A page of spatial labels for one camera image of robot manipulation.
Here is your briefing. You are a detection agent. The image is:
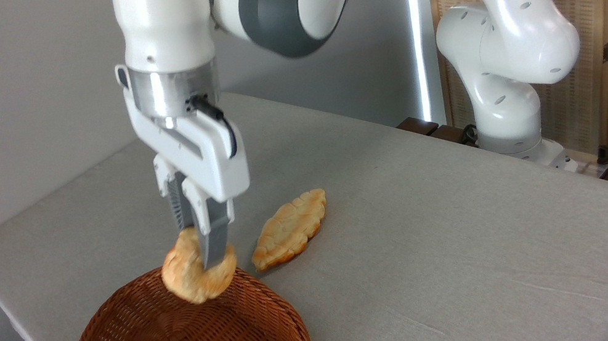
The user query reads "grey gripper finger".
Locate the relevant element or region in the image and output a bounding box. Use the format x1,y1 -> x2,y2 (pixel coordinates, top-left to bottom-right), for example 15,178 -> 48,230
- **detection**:
180,171 -> 245,272
152,150 -> 197,234

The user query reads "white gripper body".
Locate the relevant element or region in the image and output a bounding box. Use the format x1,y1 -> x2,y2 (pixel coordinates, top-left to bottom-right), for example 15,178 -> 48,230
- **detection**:
114,46 -> 255,218

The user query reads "round golden bread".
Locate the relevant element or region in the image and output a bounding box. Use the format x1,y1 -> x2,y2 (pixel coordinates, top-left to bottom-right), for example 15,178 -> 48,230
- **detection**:
154,220 -> 245,311

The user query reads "oval golden bread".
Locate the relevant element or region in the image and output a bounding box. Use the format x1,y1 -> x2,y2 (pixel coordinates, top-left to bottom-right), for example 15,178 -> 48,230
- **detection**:
241,187 -> 338,274

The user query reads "grey tablecloth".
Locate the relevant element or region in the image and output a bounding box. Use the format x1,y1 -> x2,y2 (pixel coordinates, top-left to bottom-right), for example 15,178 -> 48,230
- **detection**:
0,25 -> 608,341

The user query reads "white power strip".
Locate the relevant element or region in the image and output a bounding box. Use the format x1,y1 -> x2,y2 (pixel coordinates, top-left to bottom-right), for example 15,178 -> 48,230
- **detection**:
551,142 -> 608,187

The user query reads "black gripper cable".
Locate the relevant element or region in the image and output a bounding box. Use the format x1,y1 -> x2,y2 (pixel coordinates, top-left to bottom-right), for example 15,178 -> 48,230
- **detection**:
184,88 -> 241,166

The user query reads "dark wooden frame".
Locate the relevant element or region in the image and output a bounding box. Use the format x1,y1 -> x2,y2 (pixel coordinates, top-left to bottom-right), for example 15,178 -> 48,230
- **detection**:
395,106 -> 480,161

